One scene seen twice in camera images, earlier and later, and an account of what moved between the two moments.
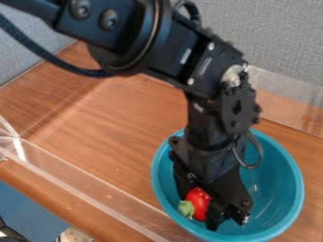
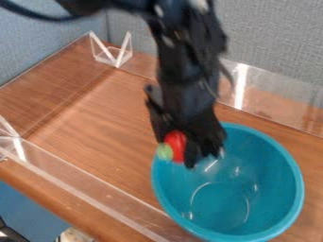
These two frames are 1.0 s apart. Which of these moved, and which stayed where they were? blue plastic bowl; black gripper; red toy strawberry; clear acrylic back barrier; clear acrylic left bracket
Moved: black gripper; red toy strawberry
Stayed: blue plastic bowl; clear acrylic left bracket; clear acrylic back barrier
